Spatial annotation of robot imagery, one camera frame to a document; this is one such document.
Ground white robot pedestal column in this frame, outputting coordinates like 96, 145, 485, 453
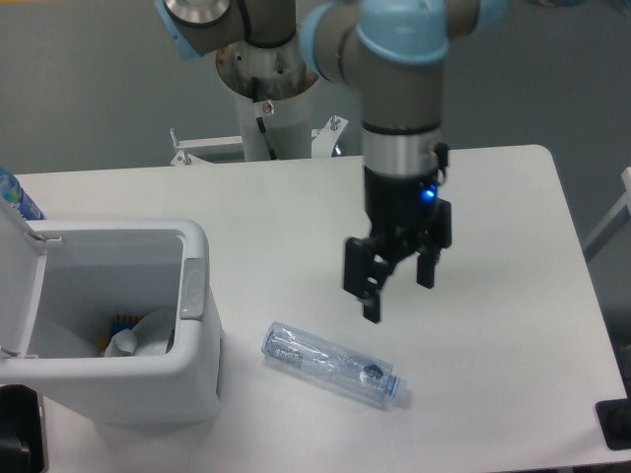
214, 38, 326, 163

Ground white bracket with bolt left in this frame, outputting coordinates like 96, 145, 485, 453
170, 128, 245, 167

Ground white bracket with bolt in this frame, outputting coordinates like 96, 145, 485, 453
170, 128, 245, 167
312, 115, 348, 159

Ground white trash can lid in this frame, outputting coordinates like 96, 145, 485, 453
1, 198, 46, 358

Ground white plastic trash can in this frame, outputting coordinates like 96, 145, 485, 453
1, 220, 223, 424

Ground black clamp bottom right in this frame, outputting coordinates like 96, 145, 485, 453
596, 398, 630, 451

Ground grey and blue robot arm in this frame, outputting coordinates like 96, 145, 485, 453
155, 1, 506, 322

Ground black device bottom left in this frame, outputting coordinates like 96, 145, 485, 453
1, 384, 45, 472

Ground clear plastic water bottle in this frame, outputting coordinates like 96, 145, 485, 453
261, 321, 409, 409

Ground white paper tissue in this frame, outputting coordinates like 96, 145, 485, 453
99, 307, 176, 358

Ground blue patterned cylinder can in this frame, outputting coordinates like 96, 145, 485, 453
0, 169, 46, 221

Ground white metal frame right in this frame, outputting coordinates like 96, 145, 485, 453
582, 167, 630, 262

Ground white bracket with bolt middle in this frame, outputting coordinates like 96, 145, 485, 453
312, 115, 348, 159

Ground blue and orange snack wrapper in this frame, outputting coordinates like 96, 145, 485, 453
97, 315, 144, 356

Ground black cable on pedestal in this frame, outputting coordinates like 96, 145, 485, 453
249, 76, 279, 162

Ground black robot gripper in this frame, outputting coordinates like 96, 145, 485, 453
342, 168, 453, 324

